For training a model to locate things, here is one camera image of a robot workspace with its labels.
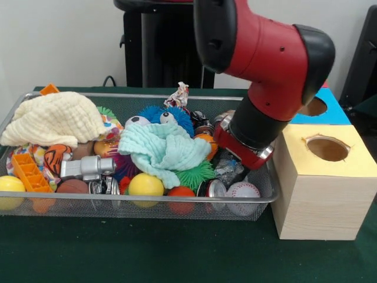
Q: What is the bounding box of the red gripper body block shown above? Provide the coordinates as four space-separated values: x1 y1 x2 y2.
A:
212 122 274 170

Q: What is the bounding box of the crushed clear plastic bottle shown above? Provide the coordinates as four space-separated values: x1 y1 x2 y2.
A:
214 159 247 189

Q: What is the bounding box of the mint green waffle cloth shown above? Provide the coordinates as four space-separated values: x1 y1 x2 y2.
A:
117 122 213 189

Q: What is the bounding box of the cream waffle cloth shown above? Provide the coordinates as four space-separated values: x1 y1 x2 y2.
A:
0 91 107 148

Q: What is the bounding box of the wooden box with three holes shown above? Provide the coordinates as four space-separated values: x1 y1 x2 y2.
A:
270 80 377 241

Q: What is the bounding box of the shallow clear mesh bin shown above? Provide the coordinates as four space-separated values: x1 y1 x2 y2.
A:
0 91 280 221

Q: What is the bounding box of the white toy baseball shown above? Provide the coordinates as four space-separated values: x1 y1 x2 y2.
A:
226 181 262 216

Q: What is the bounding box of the crushed red can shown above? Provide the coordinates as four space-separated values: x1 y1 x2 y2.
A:
197 178 228 198

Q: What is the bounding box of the crushed silver can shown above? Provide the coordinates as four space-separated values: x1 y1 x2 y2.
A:
214 109 236 130

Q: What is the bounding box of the plain orange ball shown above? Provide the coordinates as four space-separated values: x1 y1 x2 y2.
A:
167 186 197 215

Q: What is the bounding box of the yellow ball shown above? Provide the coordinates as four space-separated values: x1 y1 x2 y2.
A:
128 173 165 208
0 176 27 210

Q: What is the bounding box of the dark green tablecloth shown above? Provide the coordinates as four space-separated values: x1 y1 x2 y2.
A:
0 85 377 283

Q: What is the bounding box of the silver plastic toy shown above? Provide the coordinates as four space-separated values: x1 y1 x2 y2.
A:
60 155 117 182

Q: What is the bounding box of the black chair back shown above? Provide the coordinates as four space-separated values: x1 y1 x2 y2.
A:
338 5 377 111

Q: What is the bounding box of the long orange toy brick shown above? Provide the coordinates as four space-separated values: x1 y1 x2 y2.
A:
11 152 57 213

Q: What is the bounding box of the black cable loop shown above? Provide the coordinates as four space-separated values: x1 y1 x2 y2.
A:
102 75 126 88

